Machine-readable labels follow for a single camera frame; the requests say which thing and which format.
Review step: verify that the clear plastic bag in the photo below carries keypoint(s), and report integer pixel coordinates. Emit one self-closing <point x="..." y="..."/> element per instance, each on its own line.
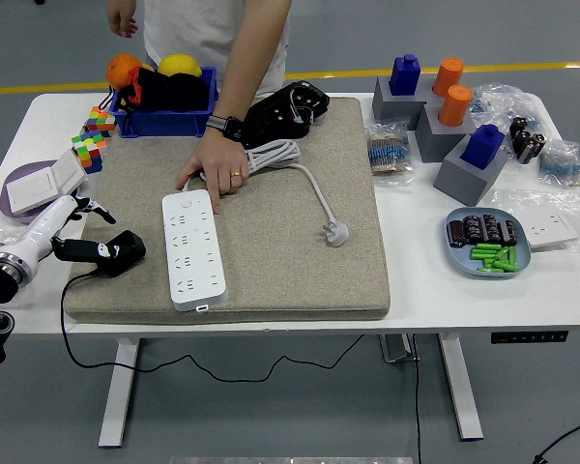
<point x="507" y="200"/>

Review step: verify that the grey block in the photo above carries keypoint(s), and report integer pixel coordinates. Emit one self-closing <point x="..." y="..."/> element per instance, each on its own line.
<point x="435" y="140"/>
<point x="391" y="104"/>
<point x="459" y="181"/>

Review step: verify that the black plug adapter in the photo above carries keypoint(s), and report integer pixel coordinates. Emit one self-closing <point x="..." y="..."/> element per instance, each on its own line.
<point x="131" y="247"/>

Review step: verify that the blue plastic bin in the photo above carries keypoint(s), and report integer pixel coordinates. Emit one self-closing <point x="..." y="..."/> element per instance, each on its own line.
<point x="164" y="123"/>

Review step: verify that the black red cloth pouch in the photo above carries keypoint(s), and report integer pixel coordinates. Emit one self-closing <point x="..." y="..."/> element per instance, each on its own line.
<point x="174" y="94"/>

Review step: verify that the black wristwatch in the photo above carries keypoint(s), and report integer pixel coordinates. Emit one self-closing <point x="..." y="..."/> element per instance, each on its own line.
<point x="227" y="126"/>

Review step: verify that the white wall socket panel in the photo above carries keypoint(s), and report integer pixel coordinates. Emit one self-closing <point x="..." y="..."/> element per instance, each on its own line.
<point x="551" y="229"/>

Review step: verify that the green cylindrical battery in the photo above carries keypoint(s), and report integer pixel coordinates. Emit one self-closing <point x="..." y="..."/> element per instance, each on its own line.
<point x="483" y="253"/>
<point x="506" y="266"/>
<point x="513" y="256"/>
<point x="501" y="254"/>
<point x="485" y="248"/>
<point x="490" y="270"/>

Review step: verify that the blue peg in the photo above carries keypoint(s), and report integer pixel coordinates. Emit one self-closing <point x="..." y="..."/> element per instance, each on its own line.
<point x="482" y="147"/>
<point x="403" y="75"/>

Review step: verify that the bag of black capacitors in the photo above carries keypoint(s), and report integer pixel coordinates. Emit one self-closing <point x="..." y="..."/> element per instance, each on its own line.
<point x="524" y="140"/>

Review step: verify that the purple plate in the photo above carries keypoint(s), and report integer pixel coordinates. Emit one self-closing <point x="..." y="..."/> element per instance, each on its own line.
<point x="24" y="169"/>

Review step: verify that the yellow lemon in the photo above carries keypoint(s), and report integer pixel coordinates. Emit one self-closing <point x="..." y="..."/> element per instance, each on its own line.
<point x="179" y="65"/>

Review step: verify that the orange cylinder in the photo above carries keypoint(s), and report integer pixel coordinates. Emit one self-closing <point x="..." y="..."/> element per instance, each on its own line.
<point x="455" y="106"/>
<point x="448" y="77"/>

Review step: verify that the white table leg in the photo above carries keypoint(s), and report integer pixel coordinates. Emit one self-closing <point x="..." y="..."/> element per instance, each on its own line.
<point x="121" y="386"/>
<point x="459" y="386"/>

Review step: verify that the orange fruit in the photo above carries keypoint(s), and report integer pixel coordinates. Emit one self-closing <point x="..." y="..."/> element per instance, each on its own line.
<point x="121" y="70"/>

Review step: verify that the white wall switch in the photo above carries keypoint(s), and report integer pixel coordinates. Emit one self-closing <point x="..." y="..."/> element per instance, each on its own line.
<point x="67" y="171"/>
<point x="31" y="193"/>

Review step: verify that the person's left hand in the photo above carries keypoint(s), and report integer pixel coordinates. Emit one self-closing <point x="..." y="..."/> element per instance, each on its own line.
<point x="220" y="162"/>

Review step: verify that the clear bag of resistors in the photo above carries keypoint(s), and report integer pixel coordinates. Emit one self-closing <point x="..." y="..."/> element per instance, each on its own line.
<point x="507" y="104"/>
<point x="560" y="162"/>
<point x="386" y="154"/>

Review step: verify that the colourful puzzle cube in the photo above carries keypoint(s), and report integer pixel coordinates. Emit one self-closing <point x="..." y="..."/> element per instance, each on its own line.
<point x="101" y="121"/>
<point x="89" y="150"/>

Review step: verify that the grey-brown mat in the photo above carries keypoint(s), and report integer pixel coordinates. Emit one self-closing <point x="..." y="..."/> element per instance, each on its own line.
<point x="280" y="270"/>

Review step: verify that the white power strip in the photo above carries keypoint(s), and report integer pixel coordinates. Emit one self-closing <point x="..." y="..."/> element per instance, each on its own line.
<point x="193" y="270"/>

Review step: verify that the metal bracket under table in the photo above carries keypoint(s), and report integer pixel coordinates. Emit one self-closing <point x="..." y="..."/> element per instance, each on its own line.
<point x="396" y="348"/>

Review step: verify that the black table control panel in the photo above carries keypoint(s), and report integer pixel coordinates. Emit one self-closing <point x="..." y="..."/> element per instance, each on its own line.
<point x="529" y="337"/>

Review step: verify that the black open electronic device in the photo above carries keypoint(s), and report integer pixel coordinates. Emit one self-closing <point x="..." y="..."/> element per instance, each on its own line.
<point x="290" y="111"/>

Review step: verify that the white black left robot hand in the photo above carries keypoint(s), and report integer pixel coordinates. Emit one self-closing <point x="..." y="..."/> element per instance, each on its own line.
<point x="43" y="224"/>

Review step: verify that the person's left forearm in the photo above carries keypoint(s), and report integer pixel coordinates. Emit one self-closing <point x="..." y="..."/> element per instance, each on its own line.
<point x="246" y="63"/>

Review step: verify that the grey-blue plate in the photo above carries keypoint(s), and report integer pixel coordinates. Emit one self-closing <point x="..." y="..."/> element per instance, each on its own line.
<point x="459" y="261"/>

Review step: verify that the person's right hand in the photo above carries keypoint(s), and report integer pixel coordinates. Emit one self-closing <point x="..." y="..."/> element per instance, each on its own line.
<point x="122" y="17"/>

